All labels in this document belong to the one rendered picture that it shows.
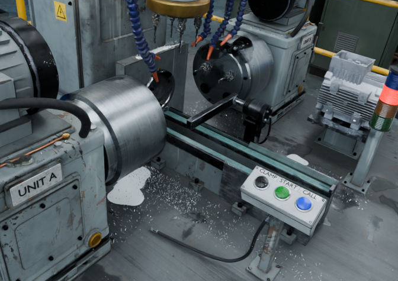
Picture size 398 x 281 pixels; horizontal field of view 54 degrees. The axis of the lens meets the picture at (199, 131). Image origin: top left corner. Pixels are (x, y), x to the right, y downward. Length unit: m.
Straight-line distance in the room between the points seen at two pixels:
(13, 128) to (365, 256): 0.92
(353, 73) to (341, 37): 2.75
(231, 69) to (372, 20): 2.84
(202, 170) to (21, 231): 0.60
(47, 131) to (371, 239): 0.91
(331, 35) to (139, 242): 3.47
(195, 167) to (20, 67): 0.66
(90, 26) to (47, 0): 0.18
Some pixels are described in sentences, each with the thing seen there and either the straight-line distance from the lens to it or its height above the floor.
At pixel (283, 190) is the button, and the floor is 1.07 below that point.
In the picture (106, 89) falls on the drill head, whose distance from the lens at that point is 0.97.
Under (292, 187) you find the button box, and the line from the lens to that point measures 0.87.
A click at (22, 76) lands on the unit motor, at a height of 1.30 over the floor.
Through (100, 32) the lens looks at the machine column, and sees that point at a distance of 1.24.
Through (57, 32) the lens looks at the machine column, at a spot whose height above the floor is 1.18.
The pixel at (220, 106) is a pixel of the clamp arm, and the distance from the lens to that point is 1.22.
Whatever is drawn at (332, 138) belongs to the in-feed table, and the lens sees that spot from 1.58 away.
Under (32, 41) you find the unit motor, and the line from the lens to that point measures 0.76.
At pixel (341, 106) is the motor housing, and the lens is 1.46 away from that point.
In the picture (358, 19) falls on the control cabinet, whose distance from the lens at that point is 4.12.
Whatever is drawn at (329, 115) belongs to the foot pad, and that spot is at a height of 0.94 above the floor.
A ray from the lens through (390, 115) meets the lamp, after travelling 1.28.
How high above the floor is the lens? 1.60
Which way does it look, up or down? 32 degrees down
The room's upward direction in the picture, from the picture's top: 6 degrees clockwise
